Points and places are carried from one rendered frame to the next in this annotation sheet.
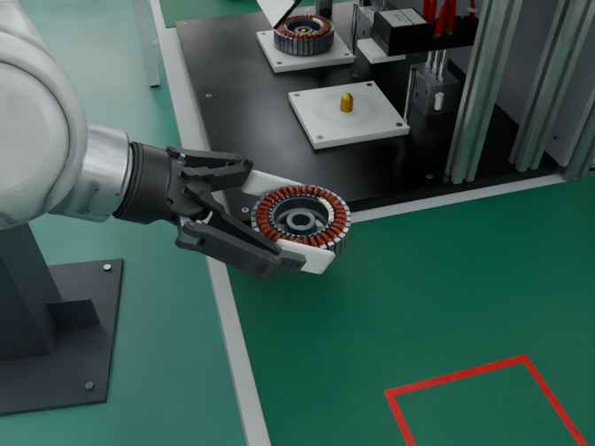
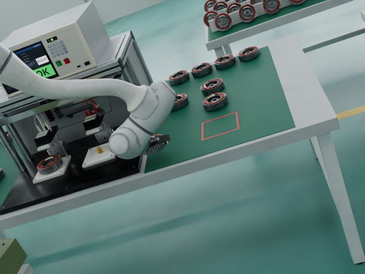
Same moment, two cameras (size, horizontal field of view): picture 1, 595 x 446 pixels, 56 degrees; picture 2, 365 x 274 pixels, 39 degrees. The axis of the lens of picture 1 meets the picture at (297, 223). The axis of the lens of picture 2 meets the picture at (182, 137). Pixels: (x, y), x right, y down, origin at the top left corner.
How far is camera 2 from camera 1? 1.75 m
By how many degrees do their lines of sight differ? 53
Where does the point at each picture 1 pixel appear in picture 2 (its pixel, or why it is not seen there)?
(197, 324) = not seen: outside the picture
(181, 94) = (54, 201)
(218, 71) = (51, 188)
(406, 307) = (181, 139)
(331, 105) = (96, 155)
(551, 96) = not seen: hidden behind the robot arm
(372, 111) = (105, 147)
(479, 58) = not seen: hidden behind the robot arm
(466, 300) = (183, 131)
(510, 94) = (119, 119)
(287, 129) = (100, 165)
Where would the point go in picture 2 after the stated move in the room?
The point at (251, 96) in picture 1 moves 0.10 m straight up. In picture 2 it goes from (75, 177) to (64, 157)
